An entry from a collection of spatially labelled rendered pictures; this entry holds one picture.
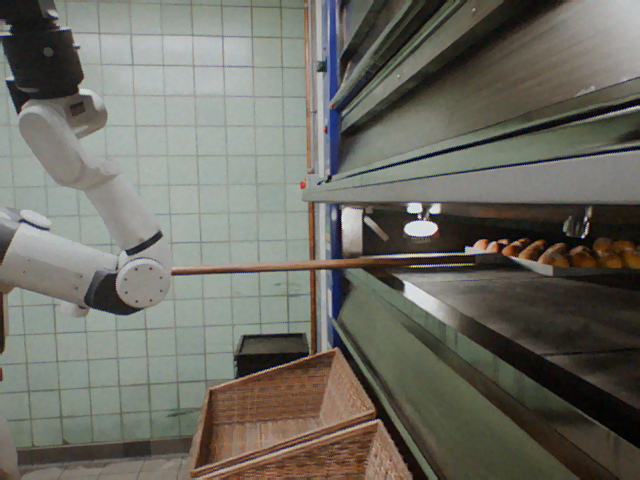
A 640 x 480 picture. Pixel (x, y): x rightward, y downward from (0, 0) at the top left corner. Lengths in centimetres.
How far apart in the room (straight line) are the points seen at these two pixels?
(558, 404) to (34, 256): 70
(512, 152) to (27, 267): 67
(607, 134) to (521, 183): 7
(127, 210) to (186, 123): 196
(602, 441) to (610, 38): 36
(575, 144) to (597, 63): 24
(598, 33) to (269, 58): 235
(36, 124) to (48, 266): 20
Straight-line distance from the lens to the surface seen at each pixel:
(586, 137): 28
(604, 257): 155
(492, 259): 162
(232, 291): 273
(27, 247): 81
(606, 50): 52
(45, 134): 78
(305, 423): 189
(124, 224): 80
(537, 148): 32
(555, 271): 142
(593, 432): 56
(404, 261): 152
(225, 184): 269
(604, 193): 27
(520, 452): 74
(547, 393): 62
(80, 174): 78
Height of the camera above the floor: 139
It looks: 5 degrees down
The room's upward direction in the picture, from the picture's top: 1 degrees counter-clockwise
